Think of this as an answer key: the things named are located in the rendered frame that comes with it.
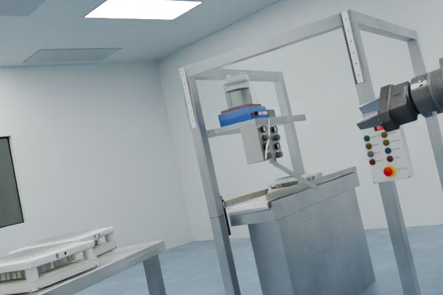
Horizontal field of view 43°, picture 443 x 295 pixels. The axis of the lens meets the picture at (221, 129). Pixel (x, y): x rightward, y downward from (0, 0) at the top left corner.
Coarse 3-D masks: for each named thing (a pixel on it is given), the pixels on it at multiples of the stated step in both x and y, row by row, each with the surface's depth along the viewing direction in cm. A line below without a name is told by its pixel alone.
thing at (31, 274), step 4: (92, 248) 151; (84, 252) 150; (88, 252) 149; (92, 252) 150; (84, 256) 150; (88, 256) 149; (92, 256) 150; (36, 268) 131; (28, 272) 130; (32, 272) 130; (36, 272) 131; (28, 276) 130; (32, 276) 130; (36, 276) 131; (28, 280) 130; (32, 280) 130
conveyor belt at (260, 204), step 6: (294, 192) 326; (258, 198) 333; (264, 198) 322; (276, 198) 308; (240, 204) 317; (246, 204) 308; (252, 204) 304; (258, 204) 301; (264, 204) 299; (228, 210) 312; (234, 210) 310; (240, 210) 307; (246, 210) 305; (252, 210) 303; (258, 210) 302; (264, 210) 300
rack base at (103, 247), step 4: (100, 244) 185; (104, 244) 182; (108, 244) 185; (112, 244) 188; (116, 244) 191; (96, 248) 176; (100, 248) 179; (104, 248) 181; (108, 248) 184; (112, 248) 187; (96, 252) 175; (100, 252) 178; (104, 252) 181; (76, 256) 168; (80, 256) 168
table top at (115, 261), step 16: (160, 240) 183; (96, 256) 176; (112, 256) 167; (128, 256) 161; (144, 256) 170; (96, 272) 146; (112, 272) 152; (48, 288) 130; (64, 288) 133; (80, 288) 138
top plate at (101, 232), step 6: (102, 228) 190; (108, 228) 187; (90, 234) 174; (96, 234) 178; (102, 234) 182; (66, 240) 170; (72, 240) 168; (78, 240) 168; (84, 240) 170; (36, 246) 172; (12, 252) 172
